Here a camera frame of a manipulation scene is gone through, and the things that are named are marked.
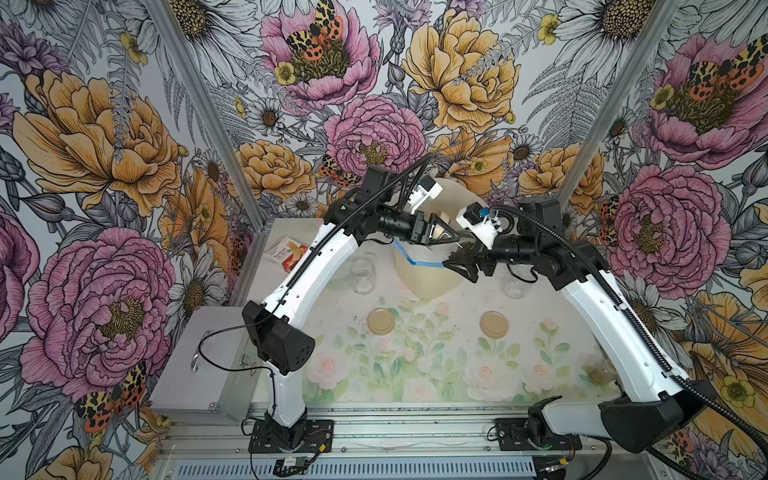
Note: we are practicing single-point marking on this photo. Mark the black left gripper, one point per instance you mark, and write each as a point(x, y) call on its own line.
point(429, 230)

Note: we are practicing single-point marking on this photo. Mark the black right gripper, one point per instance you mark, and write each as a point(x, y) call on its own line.
point(467, 259)

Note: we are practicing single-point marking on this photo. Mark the glass jar with tea leaves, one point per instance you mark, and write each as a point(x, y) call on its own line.
point(514, 288)

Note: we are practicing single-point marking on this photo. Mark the glass tea jar beige lid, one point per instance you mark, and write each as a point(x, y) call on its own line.
point(463, 240)

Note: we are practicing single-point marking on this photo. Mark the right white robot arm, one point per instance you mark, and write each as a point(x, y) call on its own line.
point(658, 398)

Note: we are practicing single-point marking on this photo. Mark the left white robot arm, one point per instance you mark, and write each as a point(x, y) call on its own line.
point(386, 203)

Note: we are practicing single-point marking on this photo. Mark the beige trash bin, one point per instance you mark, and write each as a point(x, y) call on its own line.
point(421, 269)

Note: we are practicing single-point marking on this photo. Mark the red white bandage box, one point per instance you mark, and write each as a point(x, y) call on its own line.
point(285, 252)

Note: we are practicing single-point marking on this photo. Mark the small glass spice bottle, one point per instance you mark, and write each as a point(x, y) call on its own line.
point(602, 373)

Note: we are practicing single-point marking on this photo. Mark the silver metal case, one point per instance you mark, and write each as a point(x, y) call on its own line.
point(212, 373)

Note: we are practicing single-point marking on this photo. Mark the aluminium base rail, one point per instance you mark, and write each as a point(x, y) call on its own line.
point(398, 441)

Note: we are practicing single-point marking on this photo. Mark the aluminium corner post right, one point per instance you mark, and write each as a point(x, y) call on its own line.
point(644, 50)

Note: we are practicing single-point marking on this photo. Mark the aluminium corner post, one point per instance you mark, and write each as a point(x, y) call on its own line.
point(184, 61)
point(644, 50)

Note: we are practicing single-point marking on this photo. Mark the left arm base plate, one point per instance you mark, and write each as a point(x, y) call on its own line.
point(307, 436)

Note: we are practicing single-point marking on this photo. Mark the aluminium corner post left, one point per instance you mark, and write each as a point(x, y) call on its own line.
point(184, 61)

